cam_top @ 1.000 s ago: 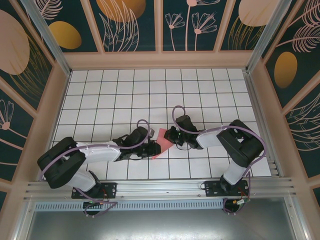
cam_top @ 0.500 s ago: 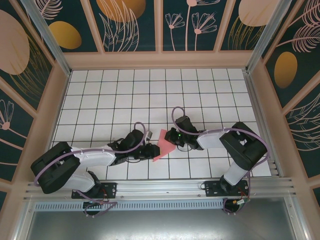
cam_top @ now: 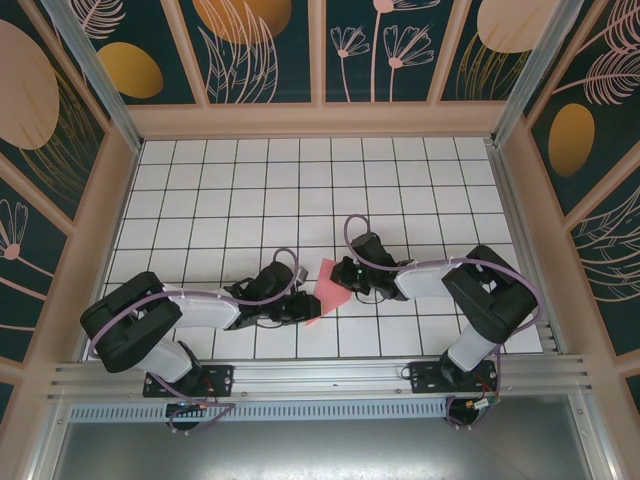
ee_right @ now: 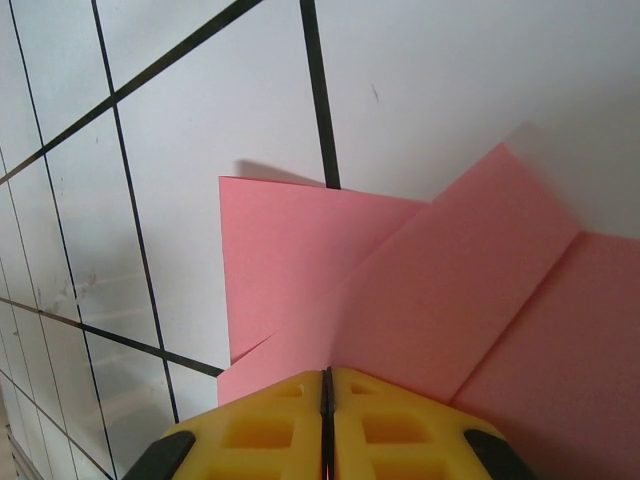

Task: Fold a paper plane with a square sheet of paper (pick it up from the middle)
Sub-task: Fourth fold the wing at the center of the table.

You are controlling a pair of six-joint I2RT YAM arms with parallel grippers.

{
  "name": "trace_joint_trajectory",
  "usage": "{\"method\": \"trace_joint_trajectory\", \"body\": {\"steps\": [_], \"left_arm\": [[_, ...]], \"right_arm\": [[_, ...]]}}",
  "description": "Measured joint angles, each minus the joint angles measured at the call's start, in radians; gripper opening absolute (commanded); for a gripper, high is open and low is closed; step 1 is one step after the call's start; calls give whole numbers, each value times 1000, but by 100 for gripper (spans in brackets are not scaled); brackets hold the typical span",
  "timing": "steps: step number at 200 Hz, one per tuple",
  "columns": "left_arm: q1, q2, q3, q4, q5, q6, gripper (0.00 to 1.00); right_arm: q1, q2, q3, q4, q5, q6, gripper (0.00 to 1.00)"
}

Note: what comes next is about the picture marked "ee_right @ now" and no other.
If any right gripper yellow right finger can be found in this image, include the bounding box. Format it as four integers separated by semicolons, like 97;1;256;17
326;367;517;480

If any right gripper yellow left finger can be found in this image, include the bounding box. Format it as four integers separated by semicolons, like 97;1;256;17
132;369;327;480

